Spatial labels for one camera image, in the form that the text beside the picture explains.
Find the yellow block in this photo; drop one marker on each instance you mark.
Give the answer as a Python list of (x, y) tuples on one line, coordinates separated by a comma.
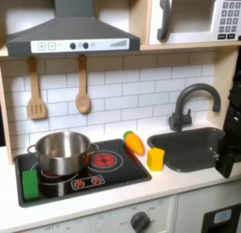
[(155, 159)]

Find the dark grey tap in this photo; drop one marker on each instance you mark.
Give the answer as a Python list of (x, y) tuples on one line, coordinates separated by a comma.
[(181, 100)]

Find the white oven control panel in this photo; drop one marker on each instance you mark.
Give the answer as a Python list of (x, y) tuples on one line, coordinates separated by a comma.
[(103, 219)]

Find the wooden spoon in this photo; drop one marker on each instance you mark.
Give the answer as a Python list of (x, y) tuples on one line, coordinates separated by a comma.
[(83, 102)]

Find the white cabinet door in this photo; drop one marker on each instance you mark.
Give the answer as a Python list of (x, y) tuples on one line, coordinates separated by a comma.
[(194, 202)]

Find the orange toy carrot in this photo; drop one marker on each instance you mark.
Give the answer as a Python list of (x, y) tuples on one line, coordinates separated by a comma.
[(135, 144)]

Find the steel pot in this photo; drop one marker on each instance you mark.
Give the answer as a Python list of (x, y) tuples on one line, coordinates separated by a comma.
[(59, 163)]

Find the green block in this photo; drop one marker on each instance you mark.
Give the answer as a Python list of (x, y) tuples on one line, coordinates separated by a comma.
[(30, 186)]

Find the grey oven knob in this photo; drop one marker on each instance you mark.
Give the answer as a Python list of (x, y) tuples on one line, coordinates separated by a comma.
[(140, 222)]

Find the dark grey sink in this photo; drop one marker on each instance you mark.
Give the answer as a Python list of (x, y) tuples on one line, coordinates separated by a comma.
[(188, 152)]

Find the white toy microwave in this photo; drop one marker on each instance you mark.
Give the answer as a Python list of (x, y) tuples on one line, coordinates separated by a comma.
[(191, 35)]

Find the black toy stove top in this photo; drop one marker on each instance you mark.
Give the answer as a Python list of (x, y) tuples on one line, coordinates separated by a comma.
[(125, 172)]

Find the grey range hood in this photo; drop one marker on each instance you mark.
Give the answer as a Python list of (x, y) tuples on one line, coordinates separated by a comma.
[(72, 32)]

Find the wooden toy kitchen frame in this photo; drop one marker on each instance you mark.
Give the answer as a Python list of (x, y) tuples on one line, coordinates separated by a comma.
[(138, 16)]

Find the wooden slotted spatula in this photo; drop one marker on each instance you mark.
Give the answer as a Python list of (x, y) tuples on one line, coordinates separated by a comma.
[(36, 108)]

